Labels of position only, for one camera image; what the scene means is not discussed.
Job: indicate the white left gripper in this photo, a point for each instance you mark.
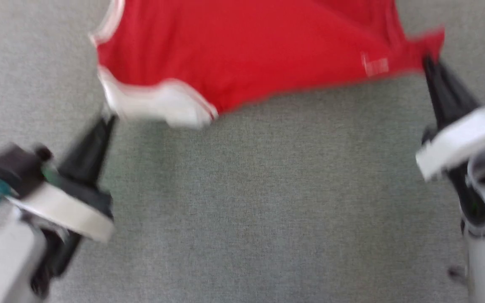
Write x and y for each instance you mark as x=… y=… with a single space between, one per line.
x=65 y=208

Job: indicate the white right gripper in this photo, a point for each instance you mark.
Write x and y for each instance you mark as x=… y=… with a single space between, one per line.
x=465 y=139

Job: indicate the red white-trimmed garment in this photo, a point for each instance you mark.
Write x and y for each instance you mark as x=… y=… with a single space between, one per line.
x=246 y=54

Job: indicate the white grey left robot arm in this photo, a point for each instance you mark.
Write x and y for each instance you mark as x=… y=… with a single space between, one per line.
x=2 y=265

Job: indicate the grey fabric sofa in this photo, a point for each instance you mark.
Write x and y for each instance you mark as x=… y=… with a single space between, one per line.
x=259 y=198

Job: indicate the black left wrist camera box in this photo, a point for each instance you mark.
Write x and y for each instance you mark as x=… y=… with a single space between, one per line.
x=15 y=170

